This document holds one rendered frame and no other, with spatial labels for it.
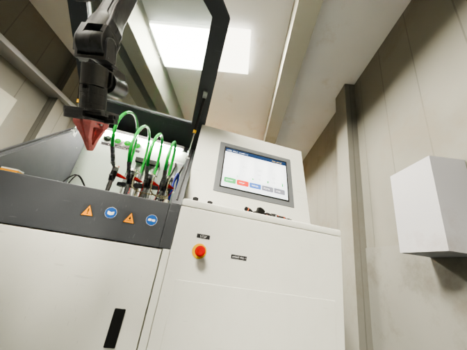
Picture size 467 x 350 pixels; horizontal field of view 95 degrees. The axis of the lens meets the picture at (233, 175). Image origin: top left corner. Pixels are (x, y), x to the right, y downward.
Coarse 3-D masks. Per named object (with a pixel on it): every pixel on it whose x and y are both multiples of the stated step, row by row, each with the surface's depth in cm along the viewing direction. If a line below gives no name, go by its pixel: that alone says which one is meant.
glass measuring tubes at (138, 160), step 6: (138, 162) 132; (150, 162) 133; (138, 168) 133; (144, 168) 133; (150, 168) 134; (144, 174) 133; (156, 174) 135; (132, 192) 128; (138, 192) 128; (150, 192) 130
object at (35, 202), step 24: (0, 192) 68; (24, 192) 69; (48, 192) 71; (72, 192) 73; (96, 192) 75; (0, 216) 66; (24, 216) 67; (48, 216) 69; (72, 216) 71; (96, 216) 72; (120, 216) 74; (144, 216) 76; (120, 240) 72; (144, 240) 74
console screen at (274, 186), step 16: (224, 144) 131; (224, 160) 124; (240, 160) 127; (256, 160) 131; (272, 160) 135; (288, 160) 139; (224, 176) 118; (240, 176) 121; (256, 176) 124; (272, 176) 128; (288, 176) 132; (224, 192) 113; (240, 192) 115; (256, 192) 118; (272, 192) 121; (288, 192) 125
